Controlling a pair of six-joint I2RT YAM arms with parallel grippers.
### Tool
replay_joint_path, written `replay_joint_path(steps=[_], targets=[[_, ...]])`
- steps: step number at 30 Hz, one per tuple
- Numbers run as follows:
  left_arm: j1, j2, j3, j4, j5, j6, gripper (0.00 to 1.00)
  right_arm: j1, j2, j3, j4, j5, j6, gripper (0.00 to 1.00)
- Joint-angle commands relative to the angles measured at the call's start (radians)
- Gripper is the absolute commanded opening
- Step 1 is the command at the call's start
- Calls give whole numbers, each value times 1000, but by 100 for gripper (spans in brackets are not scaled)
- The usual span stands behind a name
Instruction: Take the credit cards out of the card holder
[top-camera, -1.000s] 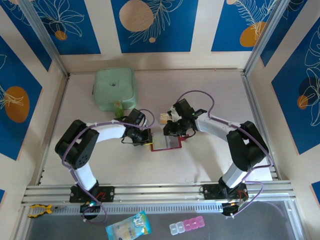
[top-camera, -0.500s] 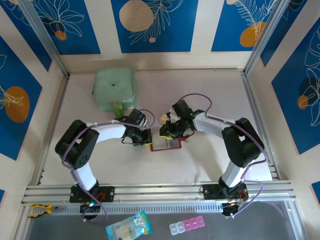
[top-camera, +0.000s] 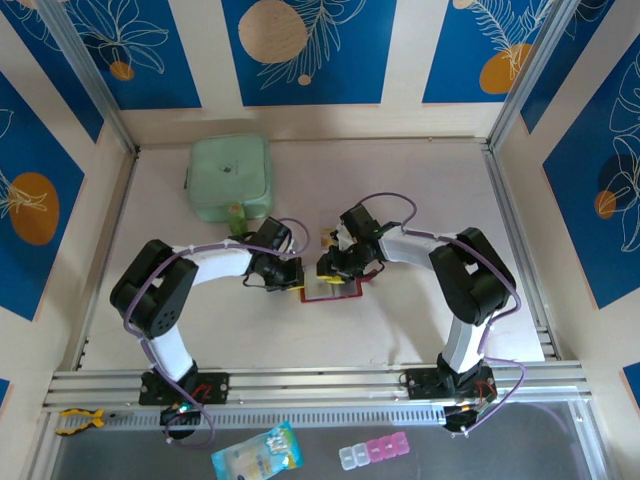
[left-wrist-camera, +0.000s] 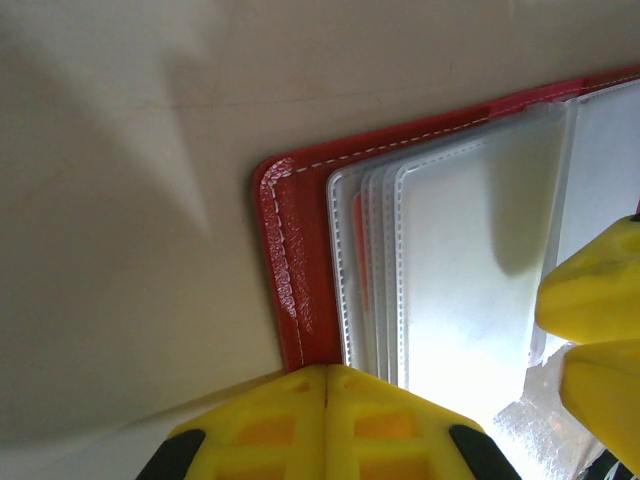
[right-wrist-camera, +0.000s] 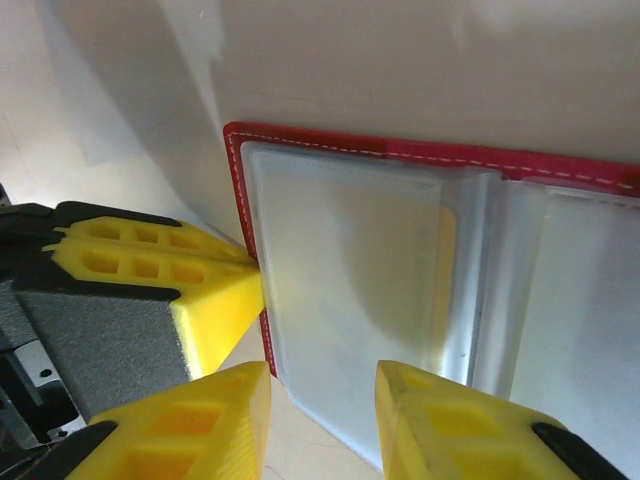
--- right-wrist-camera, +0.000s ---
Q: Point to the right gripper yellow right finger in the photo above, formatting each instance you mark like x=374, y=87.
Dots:
x=400, y=440

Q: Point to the red-framed clear bag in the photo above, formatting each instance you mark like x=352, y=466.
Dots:
x=350, y=250

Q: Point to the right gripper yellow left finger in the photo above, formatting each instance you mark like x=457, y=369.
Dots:
x=235, y=400

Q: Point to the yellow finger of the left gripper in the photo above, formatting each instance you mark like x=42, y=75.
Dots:
x=215, y=320
x=212, y=245

